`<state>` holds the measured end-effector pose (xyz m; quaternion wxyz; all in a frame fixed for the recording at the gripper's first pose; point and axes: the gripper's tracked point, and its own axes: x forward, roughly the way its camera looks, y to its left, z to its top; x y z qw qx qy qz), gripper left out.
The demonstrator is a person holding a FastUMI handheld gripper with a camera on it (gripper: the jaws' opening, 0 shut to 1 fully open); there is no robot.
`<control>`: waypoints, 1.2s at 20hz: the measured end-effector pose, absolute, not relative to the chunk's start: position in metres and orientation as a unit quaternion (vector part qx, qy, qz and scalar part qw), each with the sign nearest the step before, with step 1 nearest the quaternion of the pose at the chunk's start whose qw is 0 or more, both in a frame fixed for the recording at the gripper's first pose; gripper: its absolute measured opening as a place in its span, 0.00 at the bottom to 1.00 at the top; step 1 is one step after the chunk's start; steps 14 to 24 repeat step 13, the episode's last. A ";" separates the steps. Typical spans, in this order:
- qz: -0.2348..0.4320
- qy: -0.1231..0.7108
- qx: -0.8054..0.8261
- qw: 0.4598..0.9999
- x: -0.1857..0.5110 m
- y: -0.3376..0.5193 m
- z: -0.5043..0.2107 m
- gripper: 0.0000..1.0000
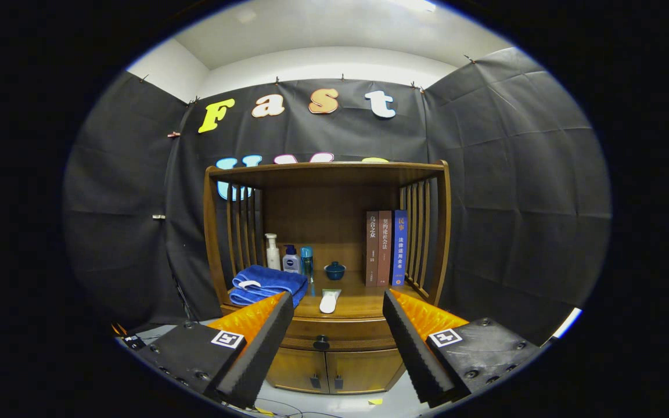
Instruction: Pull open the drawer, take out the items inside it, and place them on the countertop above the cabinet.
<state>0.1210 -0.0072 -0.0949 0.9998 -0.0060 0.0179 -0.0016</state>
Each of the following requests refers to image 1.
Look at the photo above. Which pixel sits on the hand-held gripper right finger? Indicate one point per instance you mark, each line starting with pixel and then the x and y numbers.
pixel 413 353

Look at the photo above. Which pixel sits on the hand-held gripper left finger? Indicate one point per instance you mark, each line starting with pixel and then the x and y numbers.
pixel 262 353

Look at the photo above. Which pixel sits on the wooden drawer with black knob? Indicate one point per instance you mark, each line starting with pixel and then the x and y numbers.
pixel 358 331

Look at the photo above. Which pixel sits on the white tube green end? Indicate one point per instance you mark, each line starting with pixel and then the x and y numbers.
pixel 328 303

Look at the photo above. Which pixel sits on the wooden cabinet door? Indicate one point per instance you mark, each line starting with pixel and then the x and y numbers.
pixel 299 368
pixel 369 368

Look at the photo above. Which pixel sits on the wooden countertop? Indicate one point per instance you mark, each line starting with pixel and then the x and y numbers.
pixel 358 302

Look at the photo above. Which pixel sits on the wooden cabinet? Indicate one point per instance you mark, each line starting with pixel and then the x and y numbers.
pixel 323 209

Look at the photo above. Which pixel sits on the blue folded towel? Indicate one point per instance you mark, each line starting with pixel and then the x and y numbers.
pixel 273 281

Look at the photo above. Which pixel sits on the white lotion bottle blue cap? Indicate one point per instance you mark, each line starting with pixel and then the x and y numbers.
pixel 291 264

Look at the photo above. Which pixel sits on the white pump bottle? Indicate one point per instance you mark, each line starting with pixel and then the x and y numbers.
pixel 273 258

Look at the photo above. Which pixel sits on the teal slim bottle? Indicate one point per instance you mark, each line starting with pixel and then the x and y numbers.
pixel 307 264

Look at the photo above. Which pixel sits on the blue book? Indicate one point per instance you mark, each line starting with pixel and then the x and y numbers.
pixel 399 249

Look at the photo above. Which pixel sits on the reddish brown book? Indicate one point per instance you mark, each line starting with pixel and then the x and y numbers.
pixel 384 249

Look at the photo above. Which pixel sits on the blue lidded teacup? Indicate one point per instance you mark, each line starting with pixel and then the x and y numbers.
pixel 335 271

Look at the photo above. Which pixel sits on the dark brown book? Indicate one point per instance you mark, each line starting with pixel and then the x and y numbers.
pixel 372 249

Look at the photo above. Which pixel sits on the white flat panel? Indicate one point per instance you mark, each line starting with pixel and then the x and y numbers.
pixel 568 323

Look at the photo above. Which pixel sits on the black backdrop cloth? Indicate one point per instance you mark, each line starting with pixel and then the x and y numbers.
pixel 514 174

